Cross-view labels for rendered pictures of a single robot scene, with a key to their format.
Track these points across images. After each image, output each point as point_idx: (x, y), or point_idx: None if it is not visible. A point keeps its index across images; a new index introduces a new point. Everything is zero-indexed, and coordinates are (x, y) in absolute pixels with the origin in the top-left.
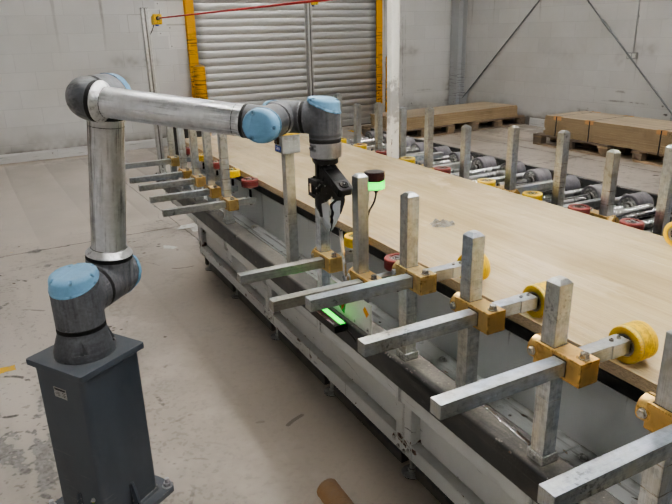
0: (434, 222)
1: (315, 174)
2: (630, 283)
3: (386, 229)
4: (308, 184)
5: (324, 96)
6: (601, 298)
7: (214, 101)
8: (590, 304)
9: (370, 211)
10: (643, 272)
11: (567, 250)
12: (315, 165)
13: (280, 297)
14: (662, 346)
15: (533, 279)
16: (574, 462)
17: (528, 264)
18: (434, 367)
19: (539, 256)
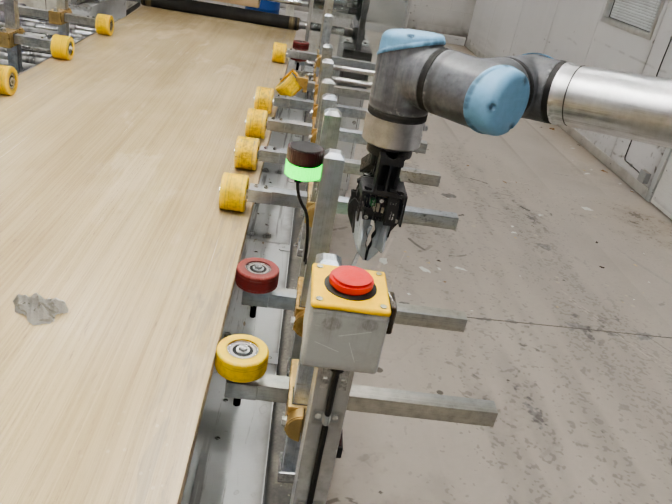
0: (48, 312)
1: (397, 184)
2: (105, 150)
3: (153, 348)
4: (404, 208)
5: (406, 32)
6: (167, 155)
7: (629, 72)
8: (188, 156)
9: (47, 457)
10: (60, 149)
11: (36, 190)
12: (400, 168)
13: (451, 314)
14: (218, 131)
15: (172, 185)
16: (260, 234)
17: (130, 197)
18: (291, 283)
19: (89, 198)
